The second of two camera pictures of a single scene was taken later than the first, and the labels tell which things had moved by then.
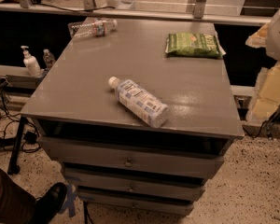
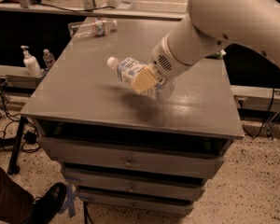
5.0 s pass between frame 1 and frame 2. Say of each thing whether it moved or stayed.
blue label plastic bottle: moved
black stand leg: stayed
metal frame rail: stayed
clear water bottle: stayed
